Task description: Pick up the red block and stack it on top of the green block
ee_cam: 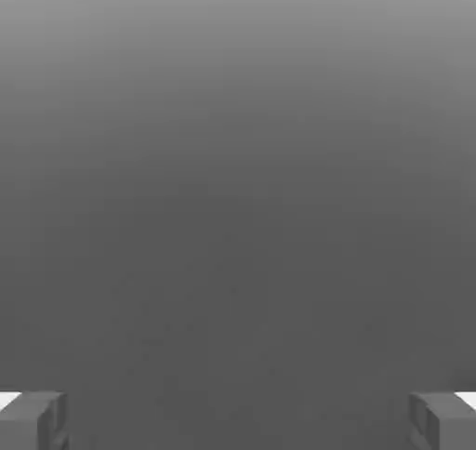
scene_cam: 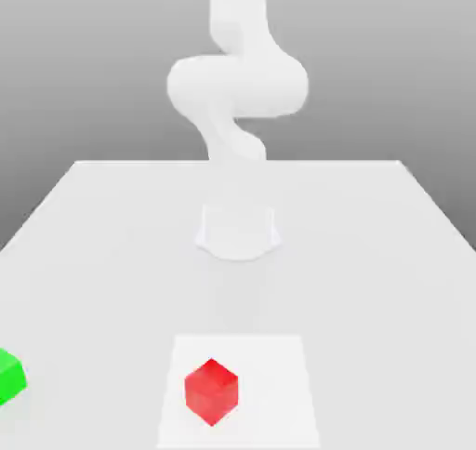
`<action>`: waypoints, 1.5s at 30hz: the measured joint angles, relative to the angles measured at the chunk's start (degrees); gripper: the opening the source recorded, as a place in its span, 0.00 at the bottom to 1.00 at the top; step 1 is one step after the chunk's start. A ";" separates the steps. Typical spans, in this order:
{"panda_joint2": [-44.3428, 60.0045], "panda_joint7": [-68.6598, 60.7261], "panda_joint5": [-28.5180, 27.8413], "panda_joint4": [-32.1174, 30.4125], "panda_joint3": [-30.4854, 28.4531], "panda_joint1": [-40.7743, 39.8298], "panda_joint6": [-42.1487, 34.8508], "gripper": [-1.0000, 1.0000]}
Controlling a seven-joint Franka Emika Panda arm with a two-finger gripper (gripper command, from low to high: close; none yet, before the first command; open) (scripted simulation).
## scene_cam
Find small green cube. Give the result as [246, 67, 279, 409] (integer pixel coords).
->
[0, 348, 29, 407]

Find small red cube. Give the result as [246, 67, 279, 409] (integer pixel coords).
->
[183, 357, 240, 428]

